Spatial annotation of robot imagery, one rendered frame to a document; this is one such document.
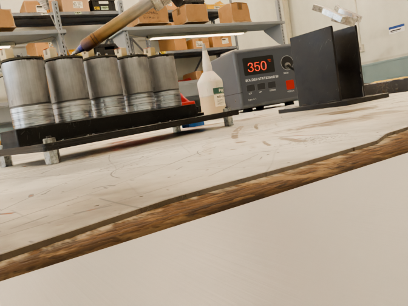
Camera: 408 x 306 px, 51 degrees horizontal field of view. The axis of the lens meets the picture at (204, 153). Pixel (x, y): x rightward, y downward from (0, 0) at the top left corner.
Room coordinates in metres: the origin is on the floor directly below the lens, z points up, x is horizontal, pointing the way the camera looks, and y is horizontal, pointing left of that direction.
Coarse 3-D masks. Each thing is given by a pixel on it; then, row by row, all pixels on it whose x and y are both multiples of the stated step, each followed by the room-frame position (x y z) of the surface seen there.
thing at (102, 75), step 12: (96, 60) 0.30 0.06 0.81; (108, 60) 0.30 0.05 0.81; (96, 72) 0.30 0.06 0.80; (108, 72) 0.30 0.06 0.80; (96, 84) 0.30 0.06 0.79; (108, 84) 0.30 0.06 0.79; (120, 84) 0.31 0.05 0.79; (96, 96) 0.30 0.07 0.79; (108, 96) 0.30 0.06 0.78; (120, 96) 0.30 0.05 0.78; (96, 108) 0.30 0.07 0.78; (108, 108) 0.30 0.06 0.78; (120, 108) 0.30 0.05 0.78
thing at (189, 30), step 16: (128, 32) 2.89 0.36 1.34; (144, 32) 2.98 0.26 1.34; (160, 32) 3.07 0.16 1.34; (176, 32) 3.16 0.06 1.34; (192, 32) 3.26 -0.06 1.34; (208, 32) 3.33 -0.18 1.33; (224, 32) 3.41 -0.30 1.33; (240, 32) 3.49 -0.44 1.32; (128, 48) 2.83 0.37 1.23; (192, 80) 3.05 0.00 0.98
